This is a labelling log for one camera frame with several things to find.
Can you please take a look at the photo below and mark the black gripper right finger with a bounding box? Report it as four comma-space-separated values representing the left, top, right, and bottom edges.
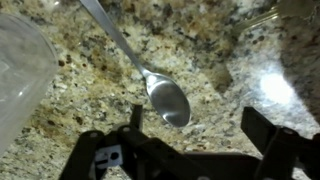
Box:
240, 106, 278, 158

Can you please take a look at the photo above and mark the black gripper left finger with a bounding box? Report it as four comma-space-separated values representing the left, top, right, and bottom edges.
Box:
129, 103, 144, 132

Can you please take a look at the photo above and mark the silver metal spoon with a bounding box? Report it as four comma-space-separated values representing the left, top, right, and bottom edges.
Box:
79, 0, 192, 129

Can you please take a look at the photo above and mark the clear glass object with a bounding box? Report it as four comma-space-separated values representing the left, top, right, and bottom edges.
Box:
232, 5, 282, 36

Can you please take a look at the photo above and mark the clear glass cup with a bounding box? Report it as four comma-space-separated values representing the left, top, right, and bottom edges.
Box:
0, 12, 60, 158

